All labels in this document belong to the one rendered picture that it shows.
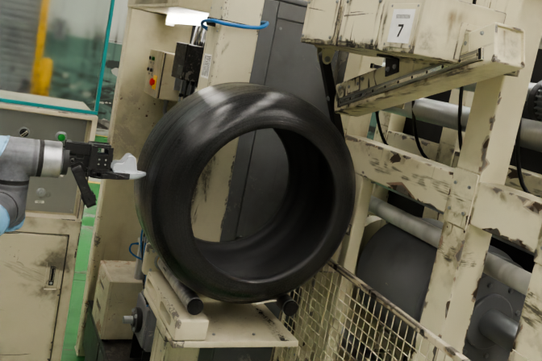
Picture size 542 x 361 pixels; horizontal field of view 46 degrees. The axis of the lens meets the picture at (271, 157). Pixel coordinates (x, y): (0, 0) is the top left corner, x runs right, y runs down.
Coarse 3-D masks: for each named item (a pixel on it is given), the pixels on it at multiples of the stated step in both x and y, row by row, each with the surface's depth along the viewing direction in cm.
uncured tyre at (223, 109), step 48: (192, 96) 176; (240, 96) 163; (288, 96) 168; (144, 144) 175; (192, 144) 157; (288, 144) 199; (336, 144) 173; (144, 192) 165; (192, 192) 158; (288, 192) 203; (336, 192) 175; (192, 240) 161; (240, 240) 201; (288, 240) 202; (336, 240) 179; (192, 288) 170; (240, 288) 170; (288, 288) 176
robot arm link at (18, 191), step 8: (0, 184) 149; (8, 184) 149; (16, 184) 150; (24, 184) 152; (8, 192) 148; (16, 192) 150; (24, 192) 153; (16, 200) 148; (24, 200) 153; (24, 208) 154; (24, 216) 156; (16, 224) 152
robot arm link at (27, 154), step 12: (0, 144) 148; (12, 144) 149; (24, 144) 150; (36, 144) 152; (0, 156) 147; (12, 156) 148; (24, 156) 149; (36, 156) 151; (0, 168) 148; (12, 168) 149; (24, 168) 150; (36, 168) 151; (12, 180) 149; (24, 180) 152
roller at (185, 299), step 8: (160, 264) 193; (168, 272) 186; (168, 280) 185; (176, 280) 179; (176, 288) 176; (184, 288) 173; (184, 296) 170; (192, 296) 168; (184, 304) 169; (192, 304) 166; (200, 304) 167; (192, 312) 167; (200, 312) 168
